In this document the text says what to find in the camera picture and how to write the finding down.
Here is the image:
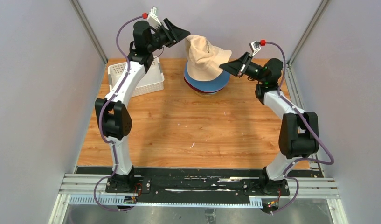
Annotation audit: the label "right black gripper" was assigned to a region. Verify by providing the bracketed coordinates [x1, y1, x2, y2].
[219, 52, 265, 84]

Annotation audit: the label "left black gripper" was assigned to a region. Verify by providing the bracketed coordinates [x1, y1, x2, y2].
[146, 19, 189, 53]

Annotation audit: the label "blue hat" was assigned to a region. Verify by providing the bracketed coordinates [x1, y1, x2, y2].
[183, 61, 231, 94]

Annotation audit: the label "maroon bucket hat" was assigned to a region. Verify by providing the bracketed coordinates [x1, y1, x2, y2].
[183, 77, 229, 93]

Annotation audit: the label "beige cap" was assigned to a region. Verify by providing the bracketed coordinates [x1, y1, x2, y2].
[185, 35, 232, 82]

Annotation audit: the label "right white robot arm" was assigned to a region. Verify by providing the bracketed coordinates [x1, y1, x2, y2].
[219, 52, 319, 195]

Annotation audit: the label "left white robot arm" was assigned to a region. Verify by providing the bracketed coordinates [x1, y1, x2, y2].
[95, 17, 190, 193]

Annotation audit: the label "wooden hat stand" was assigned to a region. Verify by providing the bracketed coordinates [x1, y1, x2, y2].
[195, 91, 218, 98]

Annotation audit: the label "white perforated basket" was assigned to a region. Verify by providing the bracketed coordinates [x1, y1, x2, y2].
[107, 57, 165, 98]

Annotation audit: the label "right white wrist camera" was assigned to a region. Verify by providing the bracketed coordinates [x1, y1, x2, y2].
[249, 40, 266, 57]

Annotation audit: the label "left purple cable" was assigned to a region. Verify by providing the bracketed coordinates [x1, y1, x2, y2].
[93, 14, 148, 213]

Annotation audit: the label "purple cable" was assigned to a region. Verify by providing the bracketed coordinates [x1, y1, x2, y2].
[264, 41, 335, 215]
[93, 14, 148, 213]

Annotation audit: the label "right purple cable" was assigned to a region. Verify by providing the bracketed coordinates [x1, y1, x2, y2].
[264, 41, 335, 215]

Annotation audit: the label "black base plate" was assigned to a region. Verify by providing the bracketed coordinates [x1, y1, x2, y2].
[105, 168, 289, 204]

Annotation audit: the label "aluminium frame rails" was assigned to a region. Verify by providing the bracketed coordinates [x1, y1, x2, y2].
[49, 58, 347, 224]

